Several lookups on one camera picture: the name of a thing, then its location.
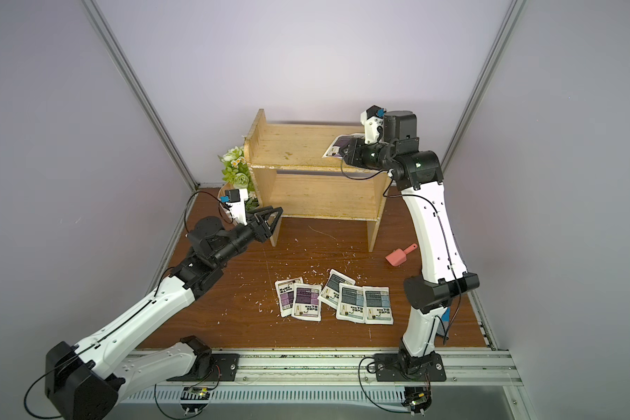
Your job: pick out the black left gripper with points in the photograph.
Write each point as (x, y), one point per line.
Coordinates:
(255, 230)

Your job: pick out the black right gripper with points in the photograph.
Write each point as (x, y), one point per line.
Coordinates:
(350, 153)

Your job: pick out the purple coffee bag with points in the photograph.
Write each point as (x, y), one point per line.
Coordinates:
(285, 292)
(306, 305)
(339, 147)

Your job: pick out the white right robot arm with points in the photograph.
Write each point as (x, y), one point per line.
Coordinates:
(444, 276)

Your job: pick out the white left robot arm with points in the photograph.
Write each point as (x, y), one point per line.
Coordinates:
(88, 379)

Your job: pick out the wooden two-tier shelf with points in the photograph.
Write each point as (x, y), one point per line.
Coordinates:
(289, 170)

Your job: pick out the tilted teal coffee bag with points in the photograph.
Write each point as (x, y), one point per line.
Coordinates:
(331, 291)

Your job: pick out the middle teal coffee bag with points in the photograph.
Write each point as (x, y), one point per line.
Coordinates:
(351, 304)

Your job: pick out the right teal coffee bag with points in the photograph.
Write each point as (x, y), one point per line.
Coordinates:
(377, 309)

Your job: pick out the green artificial flower plant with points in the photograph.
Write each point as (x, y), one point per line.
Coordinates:
(236, 173)

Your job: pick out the pink plastic scoop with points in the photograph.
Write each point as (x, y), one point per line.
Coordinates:
(399, 256)

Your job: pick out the left connector board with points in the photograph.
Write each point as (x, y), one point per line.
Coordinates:
(193, 400)

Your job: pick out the connector board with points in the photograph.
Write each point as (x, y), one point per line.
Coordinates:
(193, 400)
(417, 400)

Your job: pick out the right connector board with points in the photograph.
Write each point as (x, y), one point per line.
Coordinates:
(417, 400)

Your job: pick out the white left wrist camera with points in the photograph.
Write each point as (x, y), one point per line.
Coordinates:
(243, 217)

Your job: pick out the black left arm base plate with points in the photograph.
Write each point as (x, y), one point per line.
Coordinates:
(221, 367)

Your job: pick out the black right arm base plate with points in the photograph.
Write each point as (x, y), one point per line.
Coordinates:
(394, 368)

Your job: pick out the aluminium front rail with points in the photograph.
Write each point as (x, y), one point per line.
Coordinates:
(351, 366)

